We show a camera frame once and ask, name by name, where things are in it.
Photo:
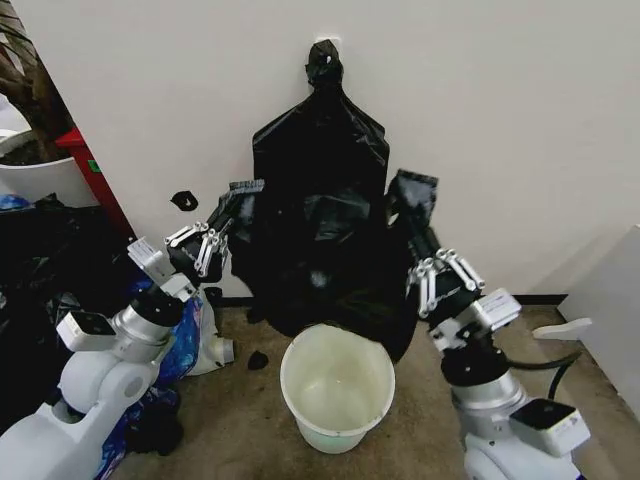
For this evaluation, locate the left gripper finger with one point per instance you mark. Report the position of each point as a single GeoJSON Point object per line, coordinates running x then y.
{"type": "Point", "coordinates": [212, 250]}
{"type": "Point", "coordinates": [200, 232]}

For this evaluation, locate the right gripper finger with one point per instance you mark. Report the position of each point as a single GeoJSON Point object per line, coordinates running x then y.
{"type": "Point", "coordinates": [462, 267]}
{"type": "Point", "coordinates": [425, 285]}

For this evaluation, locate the large black garbage bag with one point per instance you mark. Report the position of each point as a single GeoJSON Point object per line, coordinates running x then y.
{"type": "Point", "coordinates": [320, 150]}

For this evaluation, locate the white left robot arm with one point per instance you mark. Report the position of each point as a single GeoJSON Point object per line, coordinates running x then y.
{"type": "Point", "coordinates": [100, 380]}

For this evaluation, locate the blue patterned plastic bag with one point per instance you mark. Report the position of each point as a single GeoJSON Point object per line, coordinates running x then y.
{"type": "Point", "coordinates": [192, 340]}

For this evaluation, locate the black garbage bag pile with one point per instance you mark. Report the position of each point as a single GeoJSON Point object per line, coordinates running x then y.
{"type": "Point", "coordinates": [50, 250]}

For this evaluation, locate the small black crumpled bag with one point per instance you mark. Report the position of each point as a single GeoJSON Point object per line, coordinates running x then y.
{"type": "Point", "coordinates": [155, 430]}

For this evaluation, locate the small blue patterned bag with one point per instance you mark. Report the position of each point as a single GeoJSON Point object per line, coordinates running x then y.
{"type": "Point", "coordinates": [12, 204]}

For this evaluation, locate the white plastic trash bin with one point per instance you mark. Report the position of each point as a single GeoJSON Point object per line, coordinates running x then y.
{"type": "Point", "coordinates": [320, 435]}

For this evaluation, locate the black plastic scrap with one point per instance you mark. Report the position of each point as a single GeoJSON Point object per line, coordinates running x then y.
{"type": "Point", "coordinates": [257, 361]}
{"type": "Point", "coordinates": [176, 199]}

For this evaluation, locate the black baseboard strip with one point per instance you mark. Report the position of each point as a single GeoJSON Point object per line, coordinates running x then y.
{"type": "Point", "coordinates": [540, 299]}

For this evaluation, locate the white flat board piece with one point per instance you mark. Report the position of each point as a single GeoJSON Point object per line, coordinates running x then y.
{"type": "Point", "coordinates": [560, 330]}

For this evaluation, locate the grey cabinet panel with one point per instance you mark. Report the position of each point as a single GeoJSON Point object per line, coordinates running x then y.
{"type": "Point", "coordinates": [610, 300]}

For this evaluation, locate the white round plant pot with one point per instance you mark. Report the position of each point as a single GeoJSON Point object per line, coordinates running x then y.
{"type": "Point", "coordinates": [50, 185]}

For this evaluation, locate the red cabinet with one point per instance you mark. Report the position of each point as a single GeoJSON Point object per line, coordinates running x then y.
{"type": "Point", "coordinates": [75, 142]}

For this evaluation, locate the dark potted plant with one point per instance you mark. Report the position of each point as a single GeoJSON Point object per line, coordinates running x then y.
{"type": "Point", "coordinates": [30, 100]}

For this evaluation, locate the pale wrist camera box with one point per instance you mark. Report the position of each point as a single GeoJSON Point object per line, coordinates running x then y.
{"type": "Point", "coordinates": [147, 257]}
{"type": "Point", "coordinates": [500, 307]}

